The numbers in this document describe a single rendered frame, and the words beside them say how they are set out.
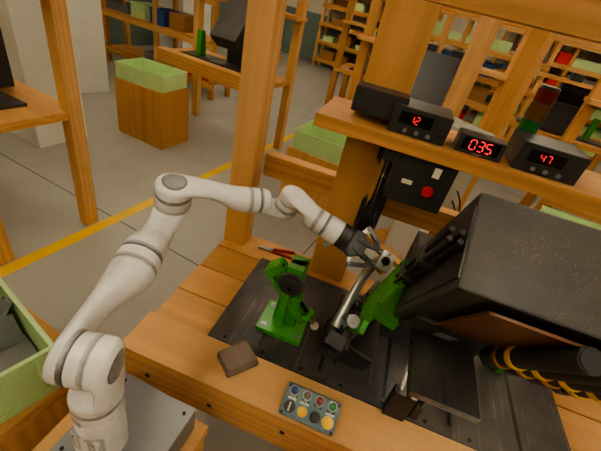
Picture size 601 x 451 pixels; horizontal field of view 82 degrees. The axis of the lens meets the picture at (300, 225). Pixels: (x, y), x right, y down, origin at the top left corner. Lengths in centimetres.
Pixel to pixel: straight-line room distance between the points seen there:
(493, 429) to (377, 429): 36
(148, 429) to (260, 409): 27
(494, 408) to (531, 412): 13
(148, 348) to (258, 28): 98
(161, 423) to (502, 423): 95
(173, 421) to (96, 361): 35
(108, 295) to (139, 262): 8
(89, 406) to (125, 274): 23
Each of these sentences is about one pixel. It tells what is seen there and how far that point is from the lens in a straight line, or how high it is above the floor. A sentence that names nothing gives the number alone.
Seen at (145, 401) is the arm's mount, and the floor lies 94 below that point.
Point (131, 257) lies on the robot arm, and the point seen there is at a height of 131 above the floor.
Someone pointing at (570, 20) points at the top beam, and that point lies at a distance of 113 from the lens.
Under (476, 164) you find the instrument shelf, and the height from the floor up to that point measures 153.
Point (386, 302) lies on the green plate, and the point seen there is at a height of 120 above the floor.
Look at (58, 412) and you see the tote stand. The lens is 132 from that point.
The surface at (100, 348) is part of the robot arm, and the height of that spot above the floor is 127.
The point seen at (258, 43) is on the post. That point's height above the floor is 165.
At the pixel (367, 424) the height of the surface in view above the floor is 90.
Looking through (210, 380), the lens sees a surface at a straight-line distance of 107.
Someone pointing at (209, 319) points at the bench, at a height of 88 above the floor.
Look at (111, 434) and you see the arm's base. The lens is 87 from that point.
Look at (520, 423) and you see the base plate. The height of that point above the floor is 90.
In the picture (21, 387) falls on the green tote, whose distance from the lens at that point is 117.
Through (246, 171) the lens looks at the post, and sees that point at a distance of 132.
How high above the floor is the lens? 182
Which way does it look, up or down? 34 degrees down
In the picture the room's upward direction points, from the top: 14 degrees clockwise
